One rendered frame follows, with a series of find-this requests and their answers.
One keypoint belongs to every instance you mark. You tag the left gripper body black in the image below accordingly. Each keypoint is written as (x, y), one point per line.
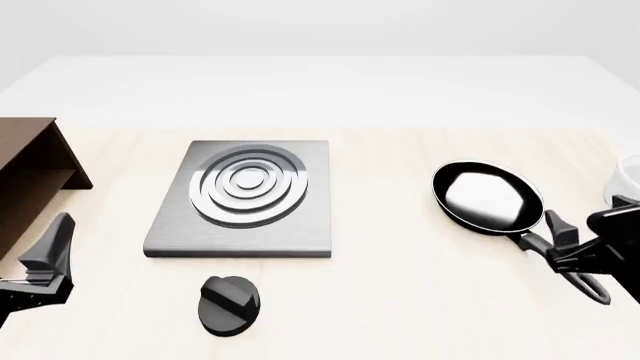
(35, 300)

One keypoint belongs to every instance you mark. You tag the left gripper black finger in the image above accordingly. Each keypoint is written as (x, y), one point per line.
(55, 247)

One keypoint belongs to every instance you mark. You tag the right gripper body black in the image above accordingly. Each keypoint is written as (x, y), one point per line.
(590, 257)

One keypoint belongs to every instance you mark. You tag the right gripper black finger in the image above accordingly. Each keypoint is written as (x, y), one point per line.
(617, 223)
(562, 230)

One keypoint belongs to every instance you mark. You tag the black frying pan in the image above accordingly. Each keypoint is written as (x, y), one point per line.
(480, 195)

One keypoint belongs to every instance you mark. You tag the round black stove knob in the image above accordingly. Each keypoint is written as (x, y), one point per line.
(227, 311)

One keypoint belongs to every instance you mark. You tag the flat black stove plate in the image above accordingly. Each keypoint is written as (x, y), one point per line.
(305, 210)

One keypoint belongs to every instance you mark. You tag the brown wooden cabinet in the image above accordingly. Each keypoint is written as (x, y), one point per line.
(35, 150)

